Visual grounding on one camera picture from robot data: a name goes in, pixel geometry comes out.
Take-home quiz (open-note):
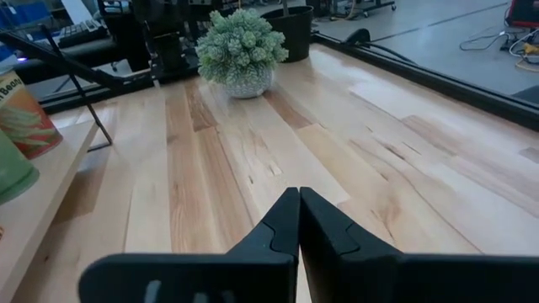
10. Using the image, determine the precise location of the black aluminium table frame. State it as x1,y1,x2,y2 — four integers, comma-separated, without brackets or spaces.
40,31,539,132

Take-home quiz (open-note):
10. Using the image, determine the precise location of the leafy green plant black pot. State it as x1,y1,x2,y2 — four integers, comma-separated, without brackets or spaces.
259,0,316,64

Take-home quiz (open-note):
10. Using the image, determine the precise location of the red box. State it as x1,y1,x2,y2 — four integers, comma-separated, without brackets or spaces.
506,0,539,29

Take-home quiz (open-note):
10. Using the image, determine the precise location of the wooden shelf black metal frame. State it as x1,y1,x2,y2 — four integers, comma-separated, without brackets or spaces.
0,23,124,303

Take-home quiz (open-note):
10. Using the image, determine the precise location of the thick black cable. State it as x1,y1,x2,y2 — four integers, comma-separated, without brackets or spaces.
343,28,418,65

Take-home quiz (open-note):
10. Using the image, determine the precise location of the small succulent white pot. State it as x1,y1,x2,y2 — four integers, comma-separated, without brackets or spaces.
195,8,291,100

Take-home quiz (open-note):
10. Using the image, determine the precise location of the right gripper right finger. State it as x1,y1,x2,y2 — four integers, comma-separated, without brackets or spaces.
298,186,539,303

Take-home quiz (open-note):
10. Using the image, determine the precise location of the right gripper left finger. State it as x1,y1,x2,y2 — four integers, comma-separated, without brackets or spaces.
77,187,302,303

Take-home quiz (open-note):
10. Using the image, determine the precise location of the yellow floor cable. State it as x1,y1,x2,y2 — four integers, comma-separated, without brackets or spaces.
514,41,539,73

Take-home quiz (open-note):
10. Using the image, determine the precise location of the black keyboard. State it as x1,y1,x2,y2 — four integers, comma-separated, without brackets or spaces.
57,19,109,50

